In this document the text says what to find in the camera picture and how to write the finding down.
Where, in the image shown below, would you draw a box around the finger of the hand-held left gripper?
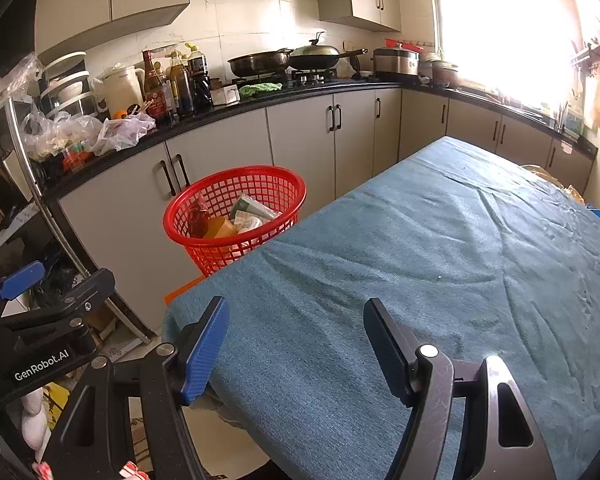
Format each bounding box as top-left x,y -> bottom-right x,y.
0,268 -> 117,333
0,261 -> 47,311

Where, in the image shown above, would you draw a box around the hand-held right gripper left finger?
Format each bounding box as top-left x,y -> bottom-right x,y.
42,296 -> 231,480

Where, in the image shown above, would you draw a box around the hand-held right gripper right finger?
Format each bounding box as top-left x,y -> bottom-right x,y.
363,297 -> 556,480

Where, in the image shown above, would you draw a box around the yellow box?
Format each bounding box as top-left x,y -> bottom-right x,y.
200,215 -> 238,240

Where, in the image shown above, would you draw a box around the green toothpaste box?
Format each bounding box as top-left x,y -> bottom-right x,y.
229,194 -> 281,233

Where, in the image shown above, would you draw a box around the red mesh basket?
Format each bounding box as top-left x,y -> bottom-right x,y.
162,164 -> 307,278

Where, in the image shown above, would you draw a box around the person's left hand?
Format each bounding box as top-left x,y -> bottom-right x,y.
20,387 -> 51,453

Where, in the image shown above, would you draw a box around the orange stool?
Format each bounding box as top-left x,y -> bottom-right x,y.
164,275 -> 206,306

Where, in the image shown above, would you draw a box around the steel tube rack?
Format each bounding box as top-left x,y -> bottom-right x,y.
5,97 -> 153,346

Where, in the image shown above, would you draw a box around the red white patterned clothing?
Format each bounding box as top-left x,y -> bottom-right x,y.
34,462 -> 146,480

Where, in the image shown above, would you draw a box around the clear plastic bag with food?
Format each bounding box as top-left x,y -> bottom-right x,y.
20,110 -> 103,158

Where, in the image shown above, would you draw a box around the pink plastic bag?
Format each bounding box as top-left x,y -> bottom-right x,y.
92,112 -> 157,156

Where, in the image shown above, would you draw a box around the white dish rack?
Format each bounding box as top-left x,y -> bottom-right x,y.
40,51 -> 93,116

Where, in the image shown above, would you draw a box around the crumpled clear plastic bag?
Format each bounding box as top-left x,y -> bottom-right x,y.
0,52 -> 43,106

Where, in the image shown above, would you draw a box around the white electric kettle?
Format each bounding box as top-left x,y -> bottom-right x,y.
91,63 -> 146,120

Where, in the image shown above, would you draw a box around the cluster of sauce bottles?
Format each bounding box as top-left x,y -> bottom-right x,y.
141,42 -> 213,121

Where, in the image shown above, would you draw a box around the grey base cabinets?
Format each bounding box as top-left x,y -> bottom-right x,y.
57,85 -> 596,336

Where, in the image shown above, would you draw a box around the yellow plastic bag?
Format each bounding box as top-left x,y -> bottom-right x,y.
522,162 -> 588,203

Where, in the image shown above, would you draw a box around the white seasoning box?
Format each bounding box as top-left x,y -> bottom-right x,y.
210,77 -> 241,107

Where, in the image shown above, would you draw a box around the black kitchen countertop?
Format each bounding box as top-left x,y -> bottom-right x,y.
42,77 -> 598,201

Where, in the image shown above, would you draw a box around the dark cooking pot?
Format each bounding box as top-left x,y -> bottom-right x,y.
432,60 -> 461,88

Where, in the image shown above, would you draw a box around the gas stove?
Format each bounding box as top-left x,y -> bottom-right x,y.
230,67 -> 341,90

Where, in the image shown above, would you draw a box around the black wok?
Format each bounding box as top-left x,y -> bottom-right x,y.
227,47 -> 293,77

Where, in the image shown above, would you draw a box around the steel rice cooker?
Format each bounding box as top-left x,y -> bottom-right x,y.
371,46 -> 423,81

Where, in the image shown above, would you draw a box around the lidded wok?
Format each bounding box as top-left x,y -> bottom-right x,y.
287,32 -> 368,72

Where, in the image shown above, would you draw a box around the red basin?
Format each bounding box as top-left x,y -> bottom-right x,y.
384,37 -> 425,53

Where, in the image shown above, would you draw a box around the kitchen window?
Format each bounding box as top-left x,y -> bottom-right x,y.
432,0 -> 596,111

